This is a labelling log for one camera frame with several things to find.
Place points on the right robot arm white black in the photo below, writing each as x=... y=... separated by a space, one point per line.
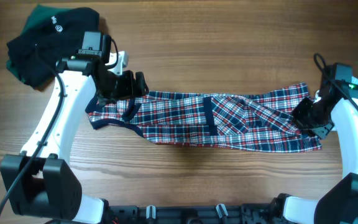
x=336 y=107

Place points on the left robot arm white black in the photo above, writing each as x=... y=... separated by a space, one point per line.
x=38 y=180

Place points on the black garment with white logo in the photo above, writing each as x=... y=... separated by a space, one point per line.
x=34 y=53

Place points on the dark green garment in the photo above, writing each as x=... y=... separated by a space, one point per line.
x=38 y=14

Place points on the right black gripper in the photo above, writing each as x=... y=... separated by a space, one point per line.
x=298 y=114

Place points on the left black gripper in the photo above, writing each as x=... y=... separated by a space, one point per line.
x=128 y=91

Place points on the plaid red navy white garment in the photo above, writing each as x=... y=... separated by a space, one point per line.
x=245 y=122

